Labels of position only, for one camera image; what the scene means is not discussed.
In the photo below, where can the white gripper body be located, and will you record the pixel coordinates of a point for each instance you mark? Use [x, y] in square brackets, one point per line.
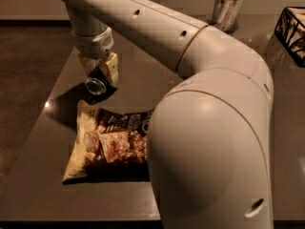
[92, 45]

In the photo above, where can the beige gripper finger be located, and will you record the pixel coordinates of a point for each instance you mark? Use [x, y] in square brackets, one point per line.
[109, 67]
[88, 64]

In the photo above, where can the yellow brown chips bag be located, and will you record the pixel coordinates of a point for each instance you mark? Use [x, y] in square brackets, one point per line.
[108, 145]

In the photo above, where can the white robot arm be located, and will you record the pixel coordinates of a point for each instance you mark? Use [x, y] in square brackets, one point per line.
[209, 137]

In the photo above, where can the black wire basket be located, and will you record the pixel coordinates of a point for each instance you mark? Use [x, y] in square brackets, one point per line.
[290, 31]

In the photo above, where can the blue pepsi can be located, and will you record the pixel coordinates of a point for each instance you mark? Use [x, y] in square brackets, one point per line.
[97, 84]

